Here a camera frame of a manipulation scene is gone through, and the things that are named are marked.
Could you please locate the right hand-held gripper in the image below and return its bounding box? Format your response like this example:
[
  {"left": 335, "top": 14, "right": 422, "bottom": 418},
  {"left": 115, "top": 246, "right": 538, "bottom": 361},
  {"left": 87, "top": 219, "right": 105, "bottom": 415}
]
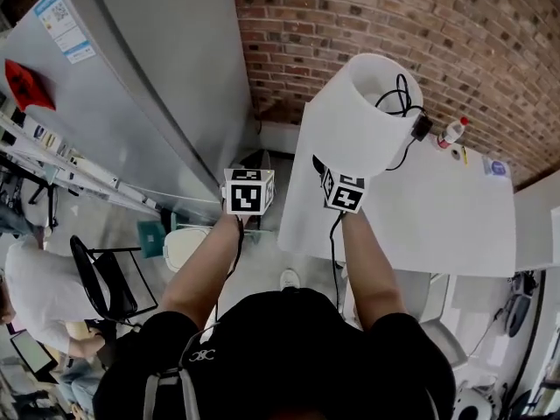
[{"left": 311, "top": 154, "right": 367, "bottom": 214}]

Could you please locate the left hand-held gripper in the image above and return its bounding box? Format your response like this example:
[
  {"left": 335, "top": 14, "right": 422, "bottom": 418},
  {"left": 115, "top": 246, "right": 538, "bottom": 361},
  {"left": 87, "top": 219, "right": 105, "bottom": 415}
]
[{"left": 220, "top": 168, "right": 277, "bottom": 216}]

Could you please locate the white lamp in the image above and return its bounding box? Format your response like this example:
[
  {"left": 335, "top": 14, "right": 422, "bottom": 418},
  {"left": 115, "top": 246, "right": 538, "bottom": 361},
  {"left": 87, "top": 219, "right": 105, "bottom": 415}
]
[{"left": 311, "top": 52, "right": 425, "bottom": 179}]

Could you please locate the person's left forearm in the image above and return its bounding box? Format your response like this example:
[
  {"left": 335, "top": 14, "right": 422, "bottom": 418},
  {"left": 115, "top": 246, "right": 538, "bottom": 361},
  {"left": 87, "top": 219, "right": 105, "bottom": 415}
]
[{"left": 158, "top": 211, "right": 247, "bottom": 328}]

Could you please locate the person's right forearm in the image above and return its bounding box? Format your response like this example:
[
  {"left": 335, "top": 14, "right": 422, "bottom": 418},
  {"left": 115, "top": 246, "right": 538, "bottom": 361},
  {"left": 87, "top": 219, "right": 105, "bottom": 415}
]
[{"left": 340, "top": 209, "right": 410, "bottom": 333}]

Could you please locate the black lamp power adapter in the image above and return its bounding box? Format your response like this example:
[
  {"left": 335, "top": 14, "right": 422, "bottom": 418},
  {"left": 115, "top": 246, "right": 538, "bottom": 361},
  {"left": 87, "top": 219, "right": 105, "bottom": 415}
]
[{"left": 410, "top": 113, "right": 435, "bottom": 144}]

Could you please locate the white bin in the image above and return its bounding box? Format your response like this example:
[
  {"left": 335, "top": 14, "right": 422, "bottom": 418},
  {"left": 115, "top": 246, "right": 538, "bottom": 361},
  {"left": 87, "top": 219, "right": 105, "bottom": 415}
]
[{"left": 162, "top": 227, "right": 214, "bottom": 275}]

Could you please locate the white table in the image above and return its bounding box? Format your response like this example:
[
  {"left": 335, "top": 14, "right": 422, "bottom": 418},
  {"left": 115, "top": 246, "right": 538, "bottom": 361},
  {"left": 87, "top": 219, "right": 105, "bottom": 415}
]
[{"left": 276, "top": 97, "right": 518, "bottom": 278}]

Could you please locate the person's white shoe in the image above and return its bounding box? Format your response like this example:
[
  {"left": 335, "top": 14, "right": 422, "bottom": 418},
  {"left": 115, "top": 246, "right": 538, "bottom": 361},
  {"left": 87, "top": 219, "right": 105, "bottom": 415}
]
[{"left": 279, "top": 268, "right": 302, "bottom": 292}]

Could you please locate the teal box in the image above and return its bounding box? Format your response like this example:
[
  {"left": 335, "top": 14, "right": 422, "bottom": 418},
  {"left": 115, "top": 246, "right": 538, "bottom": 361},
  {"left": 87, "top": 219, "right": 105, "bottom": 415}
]
[{"left": 136, "top": 218, "right": 168, "bottom": 260}]

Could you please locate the red-capped white bottle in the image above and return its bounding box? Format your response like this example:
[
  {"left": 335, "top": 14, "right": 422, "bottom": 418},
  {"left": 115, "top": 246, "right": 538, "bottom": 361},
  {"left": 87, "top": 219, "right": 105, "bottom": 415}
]
[{"left": 437, "top": 116, "right": 471, "bottom": 151}]

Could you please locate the silver refrigerator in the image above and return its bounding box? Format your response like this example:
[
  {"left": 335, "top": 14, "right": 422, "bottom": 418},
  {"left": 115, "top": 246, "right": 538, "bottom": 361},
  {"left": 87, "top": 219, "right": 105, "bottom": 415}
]
[{"left": 0, "top": 0, "right": 254, "bottom": 219}]

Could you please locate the small blue white packet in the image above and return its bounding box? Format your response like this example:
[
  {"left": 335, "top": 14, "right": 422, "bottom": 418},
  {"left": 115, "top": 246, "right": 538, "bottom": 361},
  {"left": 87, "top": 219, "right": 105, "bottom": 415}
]
[{"left": 481, "top": 155, "right": 509, "bottom": 179}]

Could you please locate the white chair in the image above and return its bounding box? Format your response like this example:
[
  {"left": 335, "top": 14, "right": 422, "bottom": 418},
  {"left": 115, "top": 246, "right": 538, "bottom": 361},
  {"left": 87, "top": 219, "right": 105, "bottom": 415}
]
[{"left": 392, "top": 269, "right": 470, "bottom": 369}]

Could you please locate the person's black shirt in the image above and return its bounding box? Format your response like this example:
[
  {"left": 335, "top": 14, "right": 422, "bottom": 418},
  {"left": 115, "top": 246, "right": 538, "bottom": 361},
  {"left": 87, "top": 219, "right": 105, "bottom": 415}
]
[{"left": 91, "top": 287, "right": 457, "bottom": 420}]

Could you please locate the black folding chair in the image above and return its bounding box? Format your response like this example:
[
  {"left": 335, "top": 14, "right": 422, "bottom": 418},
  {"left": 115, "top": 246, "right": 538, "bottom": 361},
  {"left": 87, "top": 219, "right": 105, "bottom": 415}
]
[{"left": 69, "top": 234, "right": 160, "bottom": 324}]

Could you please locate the cluttered white shelf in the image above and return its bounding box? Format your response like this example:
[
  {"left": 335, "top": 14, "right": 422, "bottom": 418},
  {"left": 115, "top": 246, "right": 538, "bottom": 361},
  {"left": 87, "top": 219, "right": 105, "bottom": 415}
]
[{"left": 0, "top": 110, "right": 159, "bottom": 218}]

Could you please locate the red diamond sticker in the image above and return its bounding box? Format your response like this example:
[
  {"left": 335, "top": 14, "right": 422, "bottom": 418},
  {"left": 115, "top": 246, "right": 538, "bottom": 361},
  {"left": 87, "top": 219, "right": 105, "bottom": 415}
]
[{"left": 3, "top": 58, "right": 58, "bottom": 113}]

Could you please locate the blue white label sticker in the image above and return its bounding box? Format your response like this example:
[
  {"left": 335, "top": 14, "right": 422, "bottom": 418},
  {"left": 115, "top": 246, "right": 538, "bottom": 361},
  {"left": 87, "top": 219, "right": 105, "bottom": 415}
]
[{"left": 33, "top": 0, "right": 95, "bottom": 66}]

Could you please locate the black-framed laptop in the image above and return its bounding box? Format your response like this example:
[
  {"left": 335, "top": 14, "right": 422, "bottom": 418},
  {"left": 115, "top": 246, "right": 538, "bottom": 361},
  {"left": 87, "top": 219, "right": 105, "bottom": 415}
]
[{"left": 9, "top": 329, "right": 60, "bottom": 385}]

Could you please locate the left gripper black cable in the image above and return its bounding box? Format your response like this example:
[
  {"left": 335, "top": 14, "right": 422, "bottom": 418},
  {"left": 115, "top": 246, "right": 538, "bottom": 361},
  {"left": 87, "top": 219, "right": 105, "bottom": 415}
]
[{"left": 213, "top": 213, "right": 246, "bottom": 324}]

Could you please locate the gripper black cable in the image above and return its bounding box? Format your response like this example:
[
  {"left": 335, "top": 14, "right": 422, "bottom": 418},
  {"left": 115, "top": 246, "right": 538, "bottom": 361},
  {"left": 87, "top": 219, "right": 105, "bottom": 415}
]
[
  {"left": 213, "top": 213, "right": 246, "bottom": 324},
  {"left": 329, "top": 210, "right": 347, "bottom": 311}
]

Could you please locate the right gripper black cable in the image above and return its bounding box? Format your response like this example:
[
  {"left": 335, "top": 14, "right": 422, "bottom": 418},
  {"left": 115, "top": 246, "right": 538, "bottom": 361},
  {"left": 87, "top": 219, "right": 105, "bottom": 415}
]
[{"left": 329, "top": 210, "right": 347, "bottom": 311}]

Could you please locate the black lamp cable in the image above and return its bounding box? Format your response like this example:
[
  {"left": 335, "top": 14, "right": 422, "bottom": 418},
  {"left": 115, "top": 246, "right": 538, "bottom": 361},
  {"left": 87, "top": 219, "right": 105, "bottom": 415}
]
[{"left": 374, "top": 73, "right": 429, "bottom": 172}]

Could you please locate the grey backpack strap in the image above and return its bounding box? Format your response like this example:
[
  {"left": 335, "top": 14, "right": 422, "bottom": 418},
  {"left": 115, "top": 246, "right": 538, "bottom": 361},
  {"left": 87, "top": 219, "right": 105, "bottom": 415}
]
[{"left": 141, "top": 321, "right": 219, "bottom": 420}]

